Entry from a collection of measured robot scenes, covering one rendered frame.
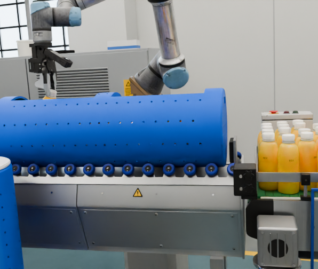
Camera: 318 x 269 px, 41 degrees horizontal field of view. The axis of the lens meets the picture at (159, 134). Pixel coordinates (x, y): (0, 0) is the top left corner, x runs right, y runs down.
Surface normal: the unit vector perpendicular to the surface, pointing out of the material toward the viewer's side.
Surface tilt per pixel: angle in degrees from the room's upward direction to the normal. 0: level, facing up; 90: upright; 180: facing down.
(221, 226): 110
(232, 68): 90
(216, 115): 66
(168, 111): 57
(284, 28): 90
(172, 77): 123
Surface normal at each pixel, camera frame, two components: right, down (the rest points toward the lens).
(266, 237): -0.21, 0.18
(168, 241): -0.18, 0.50
